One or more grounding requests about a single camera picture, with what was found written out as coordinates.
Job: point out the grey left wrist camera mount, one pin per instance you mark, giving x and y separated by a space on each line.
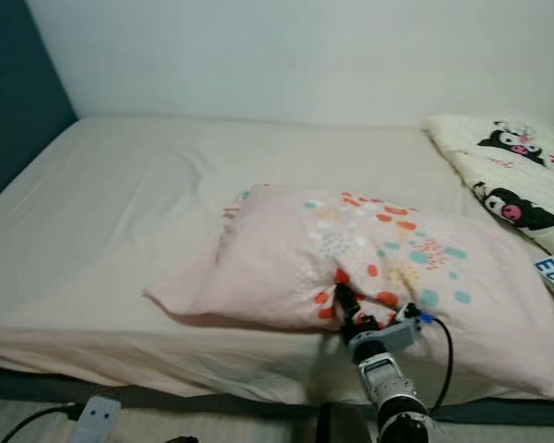
94 420

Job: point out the cream cartoon print blanket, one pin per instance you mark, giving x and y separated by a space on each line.
499 171

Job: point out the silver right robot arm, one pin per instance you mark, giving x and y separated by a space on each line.
392 383

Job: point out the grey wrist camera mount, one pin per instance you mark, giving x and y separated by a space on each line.
383 340
94 420

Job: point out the pink pillow with coloured dots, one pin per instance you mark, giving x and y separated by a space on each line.
277 254

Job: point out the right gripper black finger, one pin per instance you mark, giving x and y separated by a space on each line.
347 301

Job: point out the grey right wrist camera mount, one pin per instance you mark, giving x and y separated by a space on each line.
383 340

